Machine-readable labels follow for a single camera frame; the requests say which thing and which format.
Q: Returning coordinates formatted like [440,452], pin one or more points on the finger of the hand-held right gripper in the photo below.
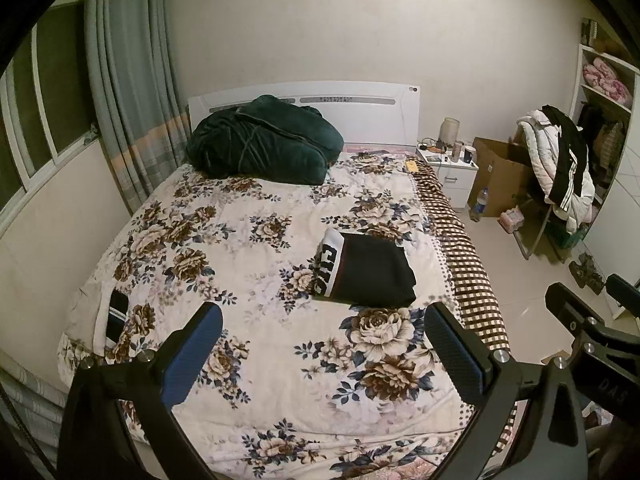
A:
[625,290]
[567,305]

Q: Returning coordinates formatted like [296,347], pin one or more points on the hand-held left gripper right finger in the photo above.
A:
[460,355]

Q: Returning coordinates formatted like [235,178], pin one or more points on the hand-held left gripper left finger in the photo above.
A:
[195,350]

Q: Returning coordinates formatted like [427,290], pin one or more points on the black shorts white waistband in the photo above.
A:
[370,270]

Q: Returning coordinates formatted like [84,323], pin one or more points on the patterned slipper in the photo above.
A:
[587,272]

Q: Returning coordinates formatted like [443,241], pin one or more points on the brown cardboard piece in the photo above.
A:
[556,357]

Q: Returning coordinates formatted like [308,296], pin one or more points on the green basket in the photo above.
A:
[570,237]

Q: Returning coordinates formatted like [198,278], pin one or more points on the brown checkered blanket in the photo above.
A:
[465,270]

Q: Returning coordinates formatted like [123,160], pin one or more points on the black and white garment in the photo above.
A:
[117,310]

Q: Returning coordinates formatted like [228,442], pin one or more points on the white wardrobe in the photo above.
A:
[625,200]

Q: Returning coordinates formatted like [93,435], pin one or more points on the pink tissue pack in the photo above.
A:
[512,220]

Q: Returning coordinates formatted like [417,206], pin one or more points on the floral quilt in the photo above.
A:
[260,270]

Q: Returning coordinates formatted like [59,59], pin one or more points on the grey garment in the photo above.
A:
[84,315]

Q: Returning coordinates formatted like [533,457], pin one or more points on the pink floral sheet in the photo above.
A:
[420,467]

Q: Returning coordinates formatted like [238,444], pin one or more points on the clear water bottle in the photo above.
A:
[479,205]

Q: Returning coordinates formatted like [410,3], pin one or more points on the black white-striped garment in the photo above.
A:
[570,160]

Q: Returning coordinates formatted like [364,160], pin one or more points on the brown cardboard box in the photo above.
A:
[505,175]

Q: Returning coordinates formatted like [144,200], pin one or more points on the white nightstand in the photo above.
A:
[457,180]

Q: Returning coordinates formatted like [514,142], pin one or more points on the grey striped mattress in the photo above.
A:
[30,405]

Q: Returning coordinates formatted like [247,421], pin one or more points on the small dark cup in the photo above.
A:
[469,155]

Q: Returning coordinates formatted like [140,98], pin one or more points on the small yellow packet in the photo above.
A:
[412,165]

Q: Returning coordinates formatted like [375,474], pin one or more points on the beige jar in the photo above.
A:
[450,130]

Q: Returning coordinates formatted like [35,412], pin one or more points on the pink folded bedding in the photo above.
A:
[605,77]

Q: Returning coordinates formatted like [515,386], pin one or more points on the dark green blanket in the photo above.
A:
[265,140]

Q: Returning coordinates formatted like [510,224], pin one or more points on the white bed headboard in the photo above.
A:
[370,110]

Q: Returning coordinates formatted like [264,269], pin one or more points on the grey-green striped curtain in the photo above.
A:
[130,85]

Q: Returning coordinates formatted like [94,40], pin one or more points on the window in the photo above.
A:
[45,110]

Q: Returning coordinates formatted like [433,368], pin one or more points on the metal frame chair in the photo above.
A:
[535,235]

